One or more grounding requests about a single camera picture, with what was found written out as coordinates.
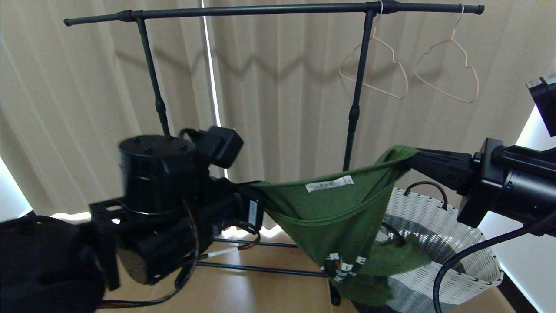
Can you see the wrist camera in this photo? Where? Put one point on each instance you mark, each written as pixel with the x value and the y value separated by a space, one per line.
pixel 221 148
pixel 547 104

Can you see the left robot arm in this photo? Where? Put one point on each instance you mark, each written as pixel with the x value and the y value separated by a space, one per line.
pixel 152 174

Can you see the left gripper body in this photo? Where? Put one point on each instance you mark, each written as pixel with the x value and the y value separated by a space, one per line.
pixel 230 208

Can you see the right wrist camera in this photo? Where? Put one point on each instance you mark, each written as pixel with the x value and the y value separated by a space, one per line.
pixel 547 104

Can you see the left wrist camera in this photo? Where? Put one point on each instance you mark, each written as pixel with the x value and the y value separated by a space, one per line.
pixel 221 148

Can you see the white laundry basket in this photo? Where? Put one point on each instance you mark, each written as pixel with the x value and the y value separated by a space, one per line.
pixel 456 261

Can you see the beige curtain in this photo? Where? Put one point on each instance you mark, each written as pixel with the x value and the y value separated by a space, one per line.
pixel 282 108

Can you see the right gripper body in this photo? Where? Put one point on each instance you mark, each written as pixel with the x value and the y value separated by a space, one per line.
pixel 517 187

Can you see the green printed t-shirt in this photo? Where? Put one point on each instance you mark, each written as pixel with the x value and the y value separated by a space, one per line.
pixel 330 226

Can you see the black clothes rack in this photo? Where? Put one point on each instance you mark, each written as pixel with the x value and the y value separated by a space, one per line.
pixel 260 9

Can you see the pink clothes hanger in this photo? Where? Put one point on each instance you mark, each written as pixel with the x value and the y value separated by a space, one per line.
pixel 474 69
pixel 400 65

